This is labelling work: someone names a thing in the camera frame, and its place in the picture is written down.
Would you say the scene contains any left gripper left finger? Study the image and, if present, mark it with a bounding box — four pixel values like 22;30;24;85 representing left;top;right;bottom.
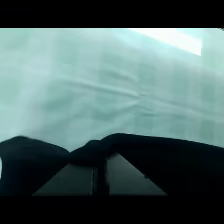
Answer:
32;162;99;197

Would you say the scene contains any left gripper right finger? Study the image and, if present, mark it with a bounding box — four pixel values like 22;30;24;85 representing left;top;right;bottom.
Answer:
105;152;168;197

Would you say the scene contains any black garment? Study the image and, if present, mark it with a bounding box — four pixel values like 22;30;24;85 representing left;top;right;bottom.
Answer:
0;132;224;197

